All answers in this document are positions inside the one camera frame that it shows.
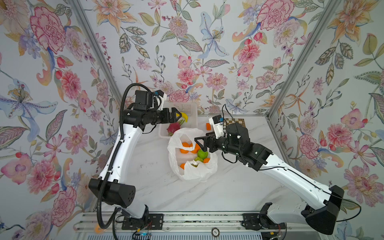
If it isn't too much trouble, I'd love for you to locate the green pepper fruit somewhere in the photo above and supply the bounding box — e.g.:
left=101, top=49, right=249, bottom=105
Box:
left=194, top=150, right=208, bottom=163

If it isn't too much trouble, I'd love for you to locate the pink dragon fruit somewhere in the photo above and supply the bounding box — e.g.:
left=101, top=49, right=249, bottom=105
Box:
left=167, top=120, right=185, bottom=137

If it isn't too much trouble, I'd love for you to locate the white translucent plastic bag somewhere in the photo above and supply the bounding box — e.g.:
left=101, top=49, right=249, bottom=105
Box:
left=168, top=128, right=218, bottom=183

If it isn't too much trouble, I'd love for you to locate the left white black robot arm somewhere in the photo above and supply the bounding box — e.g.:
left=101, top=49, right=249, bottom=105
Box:
left=89, top=90, right=182, bottom=228

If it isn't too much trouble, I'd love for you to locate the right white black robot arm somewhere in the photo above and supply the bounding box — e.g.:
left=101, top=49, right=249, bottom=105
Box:
left=194, top=123, right=345, bottom=235

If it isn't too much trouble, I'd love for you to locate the yellow banana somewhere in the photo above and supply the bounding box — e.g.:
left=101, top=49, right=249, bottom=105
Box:
left=180, top=113, right=189, bottom=124

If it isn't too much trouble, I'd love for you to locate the orange toy brick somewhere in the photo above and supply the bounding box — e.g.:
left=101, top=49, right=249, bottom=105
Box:
left=206, top=123, right=212, bottom=131

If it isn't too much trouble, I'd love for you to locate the white perforated plastic basket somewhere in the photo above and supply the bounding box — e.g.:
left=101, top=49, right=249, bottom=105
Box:
left=159, top=102, right=198, bottom=139

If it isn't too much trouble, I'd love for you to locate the wooden chessboard box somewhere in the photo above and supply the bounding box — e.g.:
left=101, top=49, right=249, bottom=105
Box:
left=223, top=118, right=246, bottom=130

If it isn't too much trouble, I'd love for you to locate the orange tape roll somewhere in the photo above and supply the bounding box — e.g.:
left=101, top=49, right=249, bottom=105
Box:
left=94, top=224, right=105, bottom=235

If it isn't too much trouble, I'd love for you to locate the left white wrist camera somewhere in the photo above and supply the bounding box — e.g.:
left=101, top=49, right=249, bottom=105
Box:
left=153, top=90, right=167, bottom=111

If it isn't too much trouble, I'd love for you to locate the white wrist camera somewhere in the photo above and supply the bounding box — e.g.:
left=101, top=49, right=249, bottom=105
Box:
left=153, top=90, right=167, bottom=111
left=209, top=115, right=225, bottom=139

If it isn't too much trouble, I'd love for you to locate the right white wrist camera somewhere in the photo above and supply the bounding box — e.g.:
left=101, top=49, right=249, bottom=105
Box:
left=209, top=115, right=225, bottom=139

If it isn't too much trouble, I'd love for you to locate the right thin black cable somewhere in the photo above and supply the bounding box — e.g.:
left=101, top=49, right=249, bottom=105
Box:
left=221, top=104, right=363, bottom=240

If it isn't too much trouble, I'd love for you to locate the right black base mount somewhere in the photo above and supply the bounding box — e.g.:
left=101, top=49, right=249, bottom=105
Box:
left=241, top=203, right=287, bottom=231

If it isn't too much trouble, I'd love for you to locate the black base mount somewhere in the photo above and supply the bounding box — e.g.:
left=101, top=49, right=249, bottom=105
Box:
left=122, top=214, right=164, bottom=231
left=241, top=203, right=287, bottom=231

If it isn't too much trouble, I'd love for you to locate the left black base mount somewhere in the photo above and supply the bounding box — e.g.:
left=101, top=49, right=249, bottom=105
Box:
left=122, top=214, right=164, bottom=231

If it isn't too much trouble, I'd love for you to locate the left black corrugated cable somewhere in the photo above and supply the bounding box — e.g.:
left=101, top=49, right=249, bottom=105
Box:
left=96, top=83, right=154, bottom=240

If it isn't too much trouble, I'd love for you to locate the left aluminium corner post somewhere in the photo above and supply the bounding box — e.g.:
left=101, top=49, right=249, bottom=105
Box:
left=69, top=0, right=123, bottom=113

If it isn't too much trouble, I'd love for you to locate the aluminium corner post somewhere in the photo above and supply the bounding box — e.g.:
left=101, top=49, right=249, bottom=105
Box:
left=266, top=1, right=340, bottom=120
left=69, top=0, right=123, bottom=113

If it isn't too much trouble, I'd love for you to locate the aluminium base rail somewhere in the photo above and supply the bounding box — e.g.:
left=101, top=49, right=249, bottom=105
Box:
left=73, top=211, right=331, bottom=240

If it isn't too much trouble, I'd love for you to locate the right aluminium corner post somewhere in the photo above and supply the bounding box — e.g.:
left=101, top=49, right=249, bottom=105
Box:
left=266, top=1, right=340, bottom=120

